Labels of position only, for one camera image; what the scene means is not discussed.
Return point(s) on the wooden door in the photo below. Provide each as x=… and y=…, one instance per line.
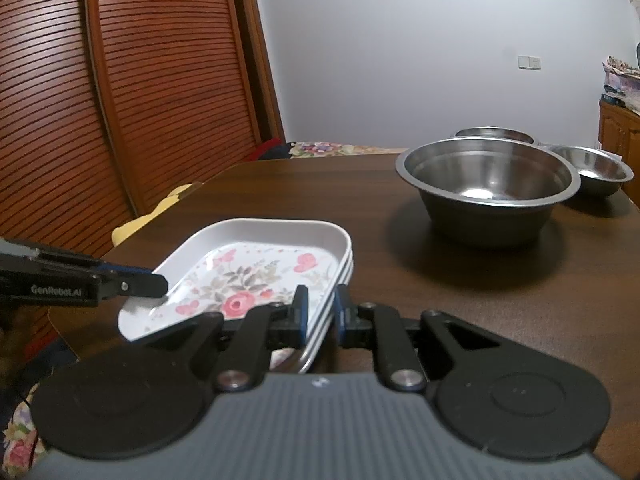
x=260, y=85

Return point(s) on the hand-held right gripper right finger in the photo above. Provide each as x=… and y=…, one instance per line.
x=341, y=317

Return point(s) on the medium steel bowl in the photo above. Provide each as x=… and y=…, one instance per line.
x=595, y=165

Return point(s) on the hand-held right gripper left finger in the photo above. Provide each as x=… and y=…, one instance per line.
x=300, y=317

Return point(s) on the yellow cloth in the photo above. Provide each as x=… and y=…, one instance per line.
x=140, y=222

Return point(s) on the red cloth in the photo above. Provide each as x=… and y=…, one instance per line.
x=267, y=150

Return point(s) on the floral bedsheet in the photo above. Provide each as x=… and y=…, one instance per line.
x=325, y=149

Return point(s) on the large steel bowl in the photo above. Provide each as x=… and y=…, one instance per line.
x=490, y=170

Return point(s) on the white wall switch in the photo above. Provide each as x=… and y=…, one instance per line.
x=529, y=62

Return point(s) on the small steel bowl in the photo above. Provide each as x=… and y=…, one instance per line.
x=495, y=132

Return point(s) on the floral cloth stack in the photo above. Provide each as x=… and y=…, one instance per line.
x=620, y=67

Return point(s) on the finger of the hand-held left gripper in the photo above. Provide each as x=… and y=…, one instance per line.
x=135, y=286
x=125, y=270

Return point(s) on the wooden cabinet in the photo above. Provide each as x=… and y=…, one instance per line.
x=620, y=135

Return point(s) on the wooden louvered wardrobe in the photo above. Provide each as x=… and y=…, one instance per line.
x=150, y=85

